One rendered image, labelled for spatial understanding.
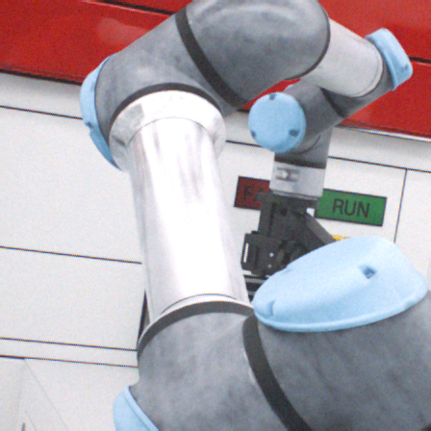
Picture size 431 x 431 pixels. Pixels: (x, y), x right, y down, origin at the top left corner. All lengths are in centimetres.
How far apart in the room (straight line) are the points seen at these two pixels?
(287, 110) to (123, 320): 45
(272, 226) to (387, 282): 87
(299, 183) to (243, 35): 53
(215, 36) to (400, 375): 45
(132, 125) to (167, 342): 29
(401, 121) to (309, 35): 66
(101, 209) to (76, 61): 22
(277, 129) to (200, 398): 72
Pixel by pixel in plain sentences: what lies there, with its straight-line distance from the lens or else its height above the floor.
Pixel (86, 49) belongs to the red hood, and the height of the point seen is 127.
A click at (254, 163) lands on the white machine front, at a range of 188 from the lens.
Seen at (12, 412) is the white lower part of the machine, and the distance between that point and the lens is 186.
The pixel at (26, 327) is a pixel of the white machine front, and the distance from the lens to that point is 184.
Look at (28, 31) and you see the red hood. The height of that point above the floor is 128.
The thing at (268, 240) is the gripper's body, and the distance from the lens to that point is 174.
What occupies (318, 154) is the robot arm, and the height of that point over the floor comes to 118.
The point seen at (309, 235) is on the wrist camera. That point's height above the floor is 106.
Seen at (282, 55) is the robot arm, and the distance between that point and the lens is 124.
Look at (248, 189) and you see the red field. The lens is 188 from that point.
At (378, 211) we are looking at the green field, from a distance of 196.
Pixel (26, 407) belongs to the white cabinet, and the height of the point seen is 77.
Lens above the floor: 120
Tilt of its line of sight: 3 degrees down
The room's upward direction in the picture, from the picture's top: 9 degrees clockwise
